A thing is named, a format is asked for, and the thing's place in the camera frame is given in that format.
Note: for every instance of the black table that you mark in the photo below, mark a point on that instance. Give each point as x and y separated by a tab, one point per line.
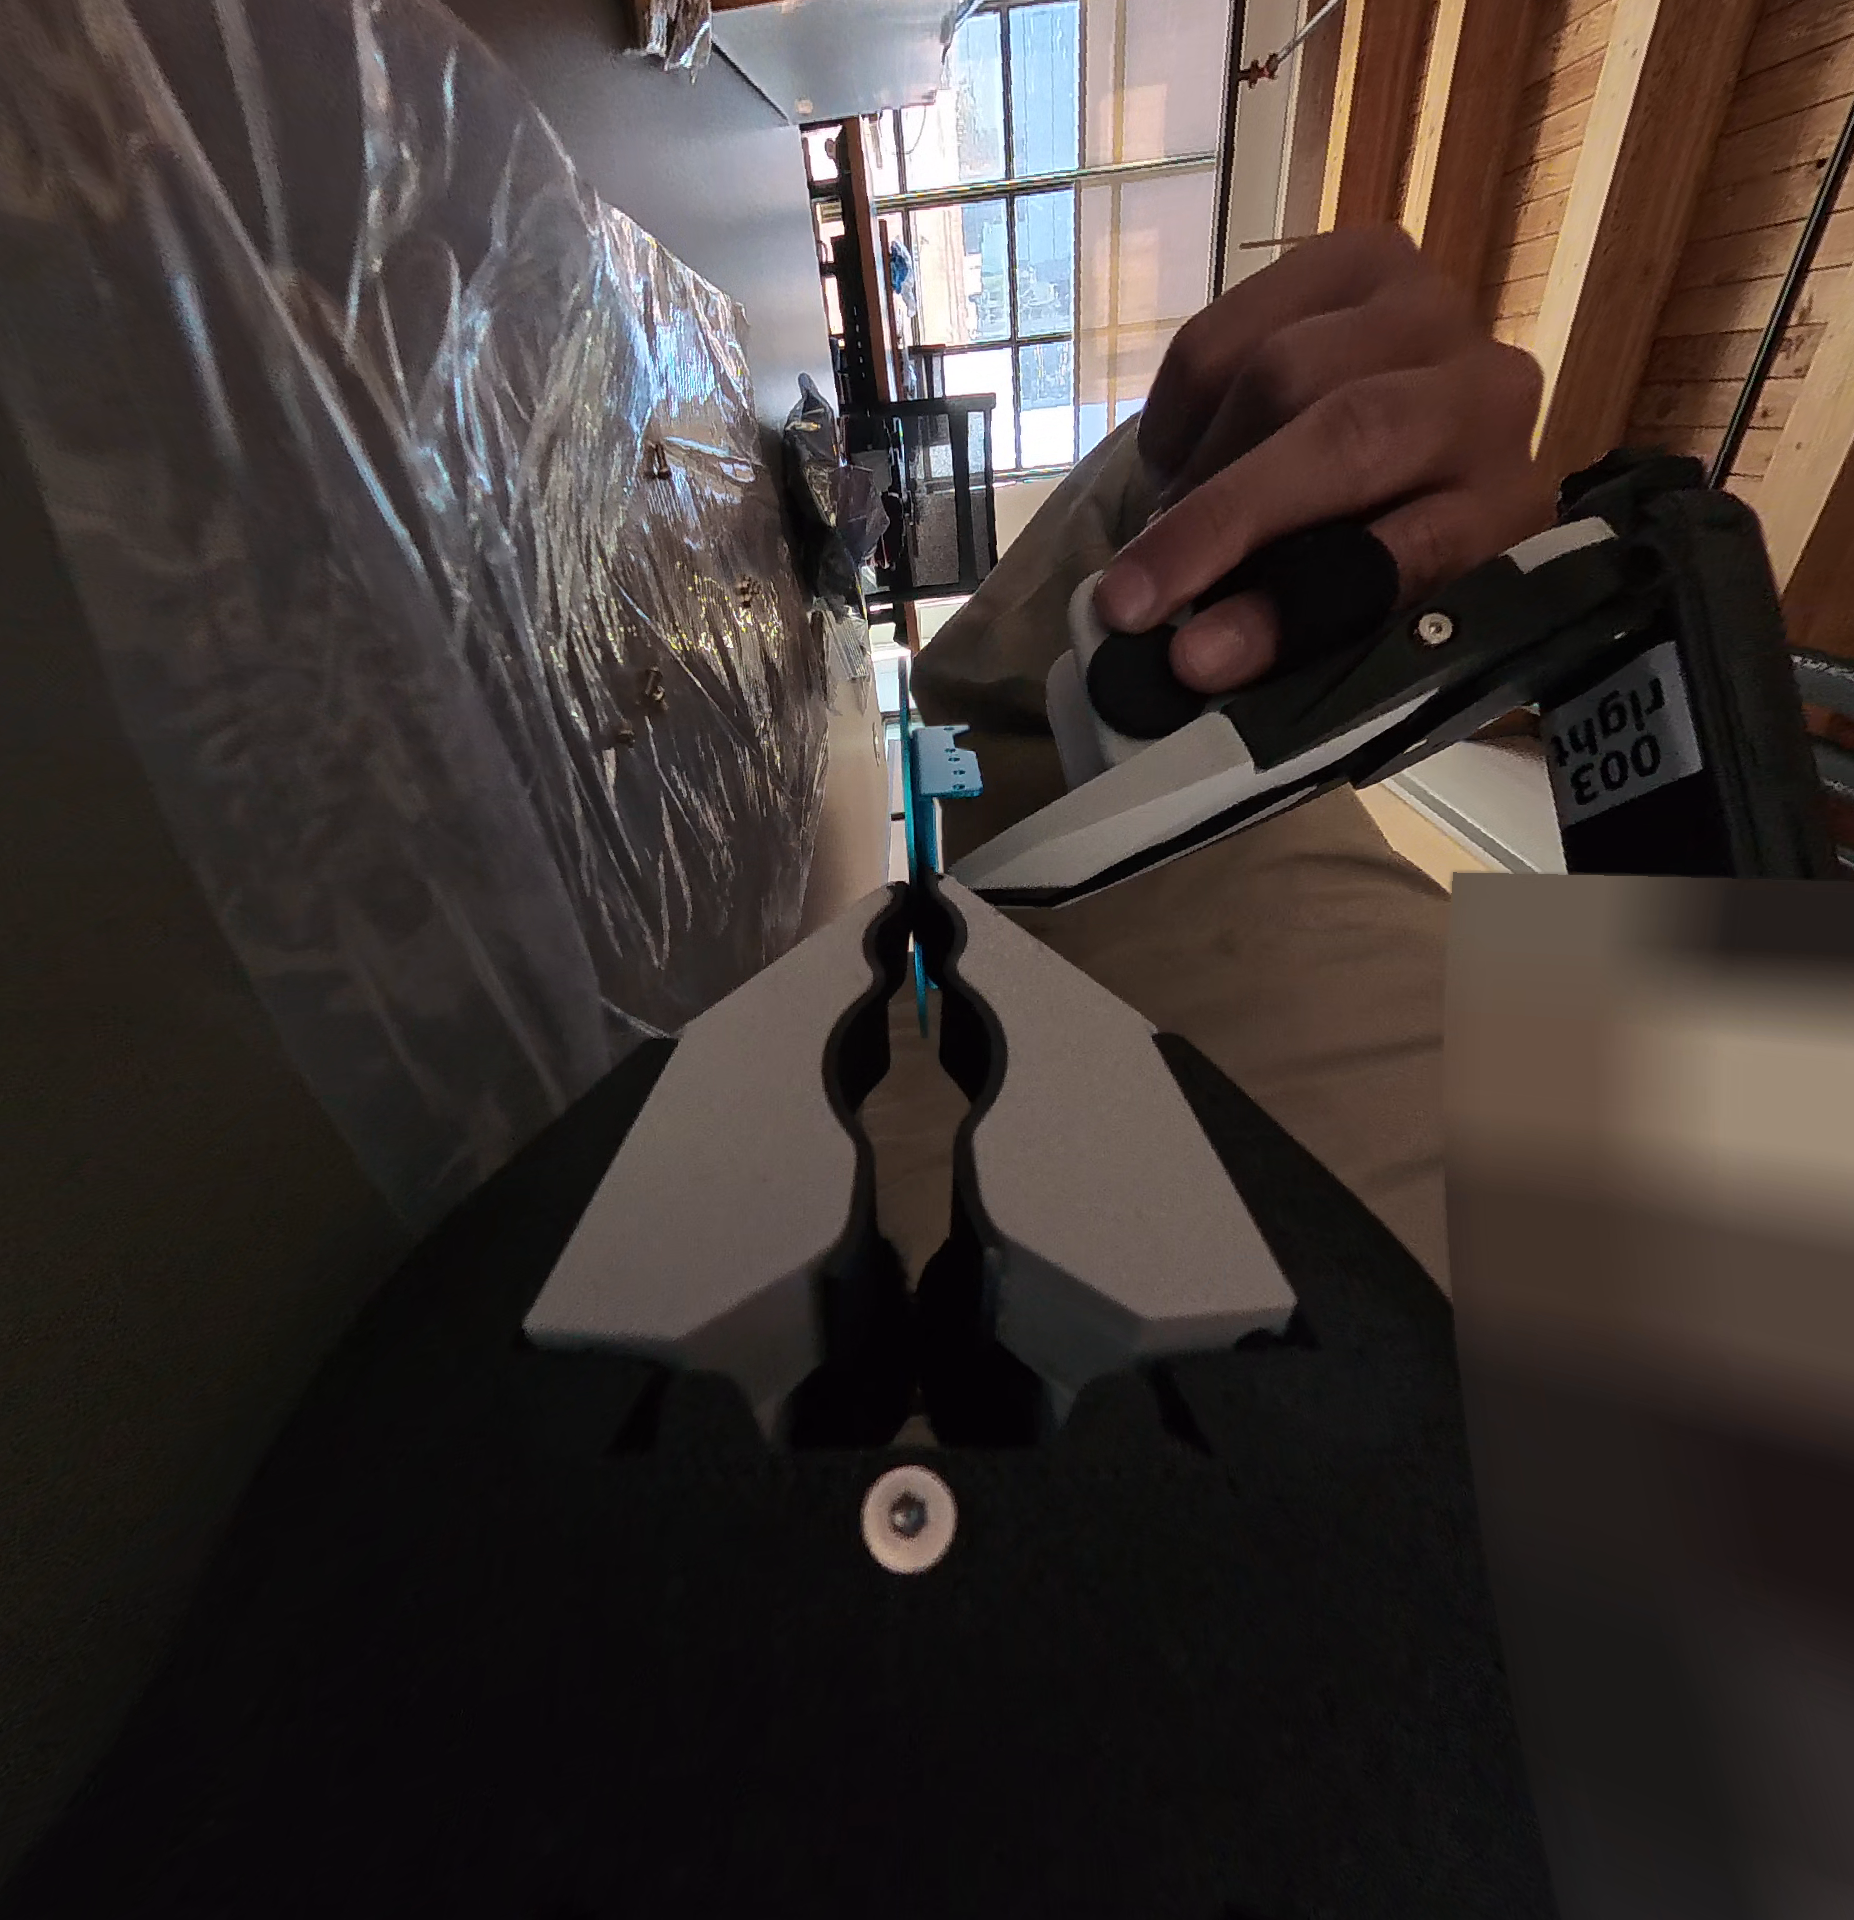
943	495

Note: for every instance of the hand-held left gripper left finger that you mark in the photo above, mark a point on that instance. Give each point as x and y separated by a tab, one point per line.
686	1200

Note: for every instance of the crumpled dark plastic bag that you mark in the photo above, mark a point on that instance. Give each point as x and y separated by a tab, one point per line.
834	481

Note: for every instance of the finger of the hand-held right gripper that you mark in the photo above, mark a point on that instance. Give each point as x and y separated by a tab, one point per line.
1317	806
1122	810

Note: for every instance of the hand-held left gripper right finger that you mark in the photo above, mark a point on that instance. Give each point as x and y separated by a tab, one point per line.
1122	1200

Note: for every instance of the grid pane window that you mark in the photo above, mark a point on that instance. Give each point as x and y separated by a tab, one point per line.
1062	225

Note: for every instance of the blue perforated mounting bracket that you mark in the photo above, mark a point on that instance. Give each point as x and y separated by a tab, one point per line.
953	763

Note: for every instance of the blue round metal plate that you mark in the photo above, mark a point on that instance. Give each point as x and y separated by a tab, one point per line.
909	810

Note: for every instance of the black insulated pipe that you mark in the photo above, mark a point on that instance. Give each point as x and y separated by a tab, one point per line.
1843	686

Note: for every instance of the orange cardboard box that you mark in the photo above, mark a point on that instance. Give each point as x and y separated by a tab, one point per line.
837	44

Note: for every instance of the person's right hand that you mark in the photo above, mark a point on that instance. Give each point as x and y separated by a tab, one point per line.
1346	390

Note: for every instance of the clear plastic bag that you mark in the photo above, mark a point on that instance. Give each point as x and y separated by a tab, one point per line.
342	524

